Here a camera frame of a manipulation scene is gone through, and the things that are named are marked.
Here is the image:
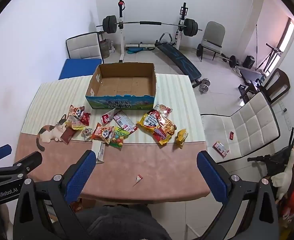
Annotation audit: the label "red noodle packet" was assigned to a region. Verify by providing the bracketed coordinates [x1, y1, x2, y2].
[136, 109, 177, 146]

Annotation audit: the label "orange panda print snack packet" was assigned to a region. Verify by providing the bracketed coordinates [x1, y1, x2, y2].
[91, 122, 114, 144]
[67, 104, 85, 120]

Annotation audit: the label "white flat packet red label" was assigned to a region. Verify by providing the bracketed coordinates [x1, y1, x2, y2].
[113, 110, 138, 133]

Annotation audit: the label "small yellow snack packet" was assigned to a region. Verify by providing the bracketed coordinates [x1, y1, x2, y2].
[175, 129, 189, 149]

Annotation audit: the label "red and clear snack packet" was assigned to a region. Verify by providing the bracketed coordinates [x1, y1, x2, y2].
[101, 109, 121, 125]

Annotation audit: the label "small clear snack packet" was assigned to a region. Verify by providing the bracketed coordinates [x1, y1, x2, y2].
[81, 127, 94, 140]

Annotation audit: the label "black scooter handlebar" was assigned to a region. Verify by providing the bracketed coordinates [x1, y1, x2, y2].
[248, 127, 294, 178]

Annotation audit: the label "small red snack packet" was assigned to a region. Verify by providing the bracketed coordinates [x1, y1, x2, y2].
[81, 112, 91, 127]

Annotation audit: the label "black low bench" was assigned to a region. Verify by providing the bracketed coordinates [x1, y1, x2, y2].
[238, 66, 267, 100]

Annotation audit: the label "clear cookie packet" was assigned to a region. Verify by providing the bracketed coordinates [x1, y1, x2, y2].
[154, 104, 173, 117]

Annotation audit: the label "long barbell black plates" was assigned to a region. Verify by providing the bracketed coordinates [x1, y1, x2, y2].
[96, 15, 203, 37]

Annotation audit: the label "brown wooden chair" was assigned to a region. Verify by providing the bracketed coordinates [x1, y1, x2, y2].
[258, 68, 291, 103]

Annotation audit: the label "white carton box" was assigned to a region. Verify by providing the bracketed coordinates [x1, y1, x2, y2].
[91, 140, 107, 164]

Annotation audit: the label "black round speaker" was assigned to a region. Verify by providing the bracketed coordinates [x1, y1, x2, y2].
[244, 55, 255, 69]

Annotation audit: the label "short barbell black plates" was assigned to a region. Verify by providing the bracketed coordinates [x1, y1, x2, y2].
[196, 44, 238, 68]

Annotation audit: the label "blue exercise disc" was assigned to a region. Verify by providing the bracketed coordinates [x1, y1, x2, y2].
[126, 46, 144, 55]

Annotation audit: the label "green candy packet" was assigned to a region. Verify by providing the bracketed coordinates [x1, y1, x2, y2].
[109, 127, 130, 149]

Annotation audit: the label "large blue snack bag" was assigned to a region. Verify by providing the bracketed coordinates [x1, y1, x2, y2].
[85, 62, 157, 110]

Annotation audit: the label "red striped snack packet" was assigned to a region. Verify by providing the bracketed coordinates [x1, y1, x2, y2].
[213, 141, 230, 158]

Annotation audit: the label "person's left forearm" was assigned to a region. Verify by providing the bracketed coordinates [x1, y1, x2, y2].
[0, 204, 11, 240]

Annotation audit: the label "grey folding chair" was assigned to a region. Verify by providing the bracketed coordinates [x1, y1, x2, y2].
[200, 21, 226, 62]

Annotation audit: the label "chrome dumbbell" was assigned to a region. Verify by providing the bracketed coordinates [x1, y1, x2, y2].
[199, 78, 211, 94]

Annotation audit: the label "white barbell rack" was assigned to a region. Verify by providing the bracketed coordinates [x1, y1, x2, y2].
[117, 0, 190, 63]

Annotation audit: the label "white goose plush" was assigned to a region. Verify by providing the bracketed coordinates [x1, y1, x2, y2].
[270, 142, 294, 200]

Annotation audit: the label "clear water jug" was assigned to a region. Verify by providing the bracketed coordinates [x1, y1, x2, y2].
[101, 39, 111, 58]

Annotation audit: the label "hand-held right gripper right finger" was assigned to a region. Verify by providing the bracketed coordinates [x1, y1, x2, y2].
[196, 151, 280, 240]

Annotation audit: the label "black sit-up bench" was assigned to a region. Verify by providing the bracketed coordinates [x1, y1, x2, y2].
[154, 32, 202, 88]

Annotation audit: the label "metal folding stand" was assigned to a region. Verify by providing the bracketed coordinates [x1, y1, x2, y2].
[255, 24, 283, 70]

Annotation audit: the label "blue foam pad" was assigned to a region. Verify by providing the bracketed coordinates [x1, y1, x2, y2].
[58, 59, 102, 80]

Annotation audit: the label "yellow clear snack packet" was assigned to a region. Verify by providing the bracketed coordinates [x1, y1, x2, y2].
[66, 119, 85, 130]

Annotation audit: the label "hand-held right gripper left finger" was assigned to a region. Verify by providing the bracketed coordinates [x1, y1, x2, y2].
[13, 149, 97, 240]

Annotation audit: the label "dark red flat packet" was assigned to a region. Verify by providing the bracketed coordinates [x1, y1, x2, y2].
[60, 126, 75, 145]

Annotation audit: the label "person's dark clothing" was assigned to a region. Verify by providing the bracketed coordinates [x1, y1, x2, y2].
[76, 204, 172, 240]

